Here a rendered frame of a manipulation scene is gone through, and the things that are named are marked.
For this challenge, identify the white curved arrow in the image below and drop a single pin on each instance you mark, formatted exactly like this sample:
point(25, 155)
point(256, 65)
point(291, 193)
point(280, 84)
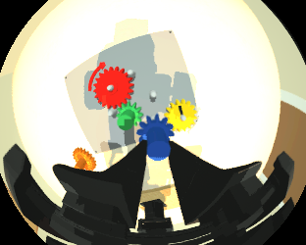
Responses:
point(199, 114)

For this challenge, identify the red curved arrow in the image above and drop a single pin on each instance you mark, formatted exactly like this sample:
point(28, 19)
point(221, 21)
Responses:
point(101, 67)

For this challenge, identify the blue gear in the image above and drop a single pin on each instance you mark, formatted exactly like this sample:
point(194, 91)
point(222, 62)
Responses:
point(158, 134)

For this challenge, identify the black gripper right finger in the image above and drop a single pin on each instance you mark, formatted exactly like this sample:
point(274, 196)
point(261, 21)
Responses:
point(199, 184)

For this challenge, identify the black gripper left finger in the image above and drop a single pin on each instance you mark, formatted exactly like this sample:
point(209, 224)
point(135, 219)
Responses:
point(120, 185)

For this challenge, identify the yellow gear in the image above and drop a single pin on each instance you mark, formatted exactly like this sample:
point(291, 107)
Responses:
point(181, 108)

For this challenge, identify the red gear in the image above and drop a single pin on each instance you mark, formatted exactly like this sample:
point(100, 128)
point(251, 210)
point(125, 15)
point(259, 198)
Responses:
point(120, 91)

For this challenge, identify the orange gear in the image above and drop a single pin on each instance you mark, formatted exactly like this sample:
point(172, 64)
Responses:
point(84, 160)

